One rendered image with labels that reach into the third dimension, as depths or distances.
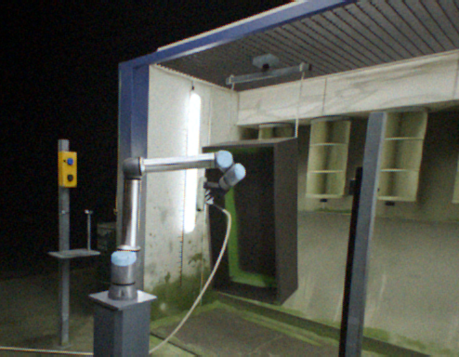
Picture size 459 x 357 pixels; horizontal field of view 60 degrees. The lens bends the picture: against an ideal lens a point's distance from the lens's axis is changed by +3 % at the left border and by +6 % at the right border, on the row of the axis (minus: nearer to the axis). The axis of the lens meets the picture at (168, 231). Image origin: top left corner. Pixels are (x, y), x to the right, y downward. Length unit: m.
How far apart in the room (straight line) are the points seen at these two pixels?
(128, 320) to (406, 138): 2.57
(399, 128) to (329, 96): 0.63
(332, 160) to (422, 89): 0.79
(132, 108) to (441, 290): 2.78
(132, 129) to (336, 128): 1.83
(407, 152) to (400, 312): 1.26
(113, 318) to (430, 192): 2.85
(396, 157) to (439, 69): 0.64
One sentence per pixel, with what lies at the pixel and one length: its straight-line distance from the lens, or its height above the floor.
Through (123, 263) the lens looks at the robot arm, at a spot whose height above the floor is 0.86.
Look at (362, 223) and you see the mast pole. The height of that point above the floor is 1.21.
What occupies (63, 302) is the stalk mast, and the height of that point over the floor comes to 0.37.
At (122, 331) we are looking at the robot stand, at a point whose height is 0.49.
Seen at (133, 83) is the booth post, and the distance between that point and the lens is 3.26.
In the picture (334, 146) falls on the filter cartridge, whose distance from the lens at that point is 3.84.
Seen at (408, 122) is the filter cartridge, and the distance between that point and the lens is 3.66.
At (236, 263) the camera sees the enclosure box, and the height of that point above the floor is 0.65.
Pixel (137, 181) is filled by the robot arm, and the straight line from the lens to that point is 2.42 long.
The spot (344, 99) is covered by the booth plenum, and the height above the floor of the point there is 2.09.
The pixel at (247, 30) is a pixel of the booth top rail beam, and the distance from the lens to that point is 2.59.
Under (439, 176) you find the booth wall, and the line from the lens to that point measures 3.95.
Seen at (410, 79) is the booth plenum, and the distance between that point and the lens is 3.65.
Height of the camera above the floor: 1.35
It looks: 7 degrees down
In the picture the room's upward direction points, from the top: 2 degrees clockwise
